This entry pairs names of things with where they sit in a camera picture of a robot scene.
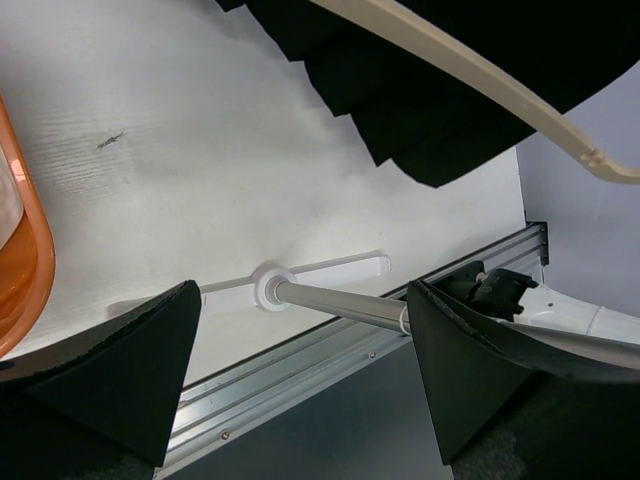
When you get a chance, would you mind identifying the black garment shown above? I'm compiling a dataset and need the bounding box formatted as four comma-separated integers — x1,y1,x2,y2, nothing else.
248,1,639,187

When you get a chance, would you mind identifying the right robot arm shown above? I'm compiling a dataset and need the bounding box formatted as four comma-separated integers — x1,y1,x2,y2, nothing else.
435,261,639,344

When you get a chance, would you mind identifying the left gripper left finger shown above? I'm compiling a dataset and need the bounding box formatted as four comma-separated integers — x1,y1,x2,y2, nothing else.
1,280,201,479

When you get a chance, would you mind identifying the orange plastic basket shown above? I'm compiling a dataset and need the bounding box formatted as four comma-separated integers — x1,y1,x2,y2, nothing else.
1,106,56,356

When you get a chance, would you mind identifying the silver clothes rack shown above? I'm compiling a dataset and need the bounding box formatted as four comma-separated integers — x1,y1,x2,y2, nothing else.
200,251,411,335

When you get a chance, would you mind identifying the white pleated skirt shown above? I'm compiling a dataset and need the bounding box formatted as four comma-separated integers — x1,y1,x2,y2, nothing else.
0,158,23,248

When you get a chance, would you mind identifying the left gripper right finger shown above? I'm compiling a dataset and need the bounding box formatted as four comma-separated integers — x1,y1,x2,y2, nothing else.
407,282,639,479

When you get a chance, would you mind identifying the beige wooden hanger front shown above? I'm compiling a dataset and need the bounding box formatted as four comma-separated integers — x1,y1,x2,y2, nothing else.
316,1,639,185

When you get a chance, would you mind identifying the aluminium mounting rail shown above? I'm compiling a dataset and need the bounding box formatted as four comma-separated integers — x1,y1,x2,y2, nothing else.
154,222,549,479

